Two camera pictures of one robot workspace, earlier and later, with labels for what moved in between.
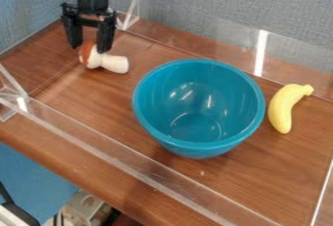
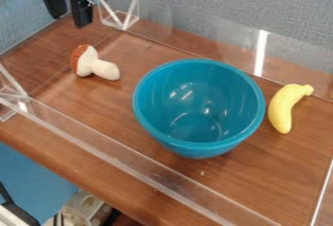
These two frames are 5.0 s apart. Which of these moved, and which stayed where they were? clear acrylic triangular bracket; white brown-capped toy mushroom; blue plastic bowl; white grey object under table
Moved: white brown-capped toy mushroom
Stayed: blue plastic bowl; white grey object under table; clear acrylic triangular bracket
